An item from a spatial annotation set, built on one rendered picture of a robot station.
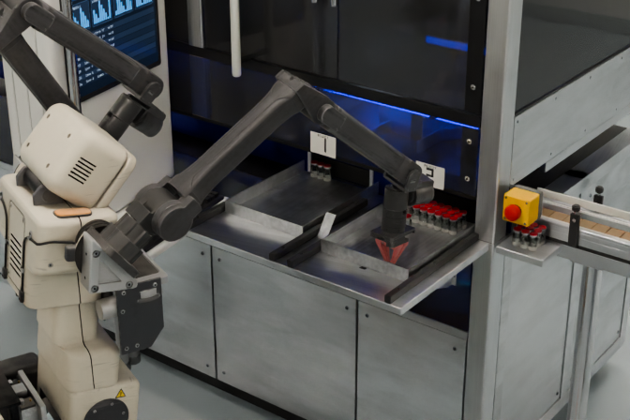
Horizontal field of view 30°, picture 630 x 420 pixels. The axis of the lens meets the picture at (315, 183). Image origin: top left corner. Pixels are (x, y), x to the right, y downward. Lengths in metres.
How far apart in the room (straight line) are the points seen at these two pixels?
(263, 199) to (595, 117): 0.95
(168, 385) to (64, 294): 1.58
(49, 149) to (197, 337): 1.57
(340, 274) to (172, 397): 1.28
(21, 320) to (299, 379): 1.28
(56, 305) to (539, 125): 1.30
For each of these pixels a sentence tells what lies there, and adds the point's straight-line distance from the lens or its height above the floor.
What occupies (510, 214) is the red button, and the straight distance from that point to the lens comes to 2.88.
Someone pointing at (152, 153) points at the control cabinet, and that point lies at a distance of 3.42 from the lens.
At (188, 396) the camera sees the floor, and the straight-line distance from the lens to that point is 3.96.
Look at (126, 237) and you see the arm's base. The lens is 2.27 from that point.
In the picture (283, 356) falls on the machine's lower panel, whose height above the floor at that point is 0.29.
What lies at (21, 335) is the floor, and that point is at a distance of 4.39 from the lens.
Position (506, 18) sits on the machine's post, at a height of 1.47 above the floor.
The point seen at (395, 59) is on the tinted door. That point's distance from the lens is 2.98.
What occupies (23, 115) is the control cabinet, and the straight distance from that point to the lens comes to 3.13.
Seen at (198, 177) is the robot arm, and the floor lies 1.30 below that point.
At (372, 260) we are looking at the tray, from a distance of 2.83.
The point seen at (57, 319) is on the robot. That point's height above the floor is 0.97.
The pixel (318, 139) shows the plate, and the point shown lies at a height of 1.03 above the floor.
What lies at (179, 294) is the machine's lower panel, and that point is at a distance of 3.82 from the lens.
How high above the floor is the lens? 2.24
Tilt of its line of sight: 24 degrees down
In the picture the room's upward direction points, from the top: straight up
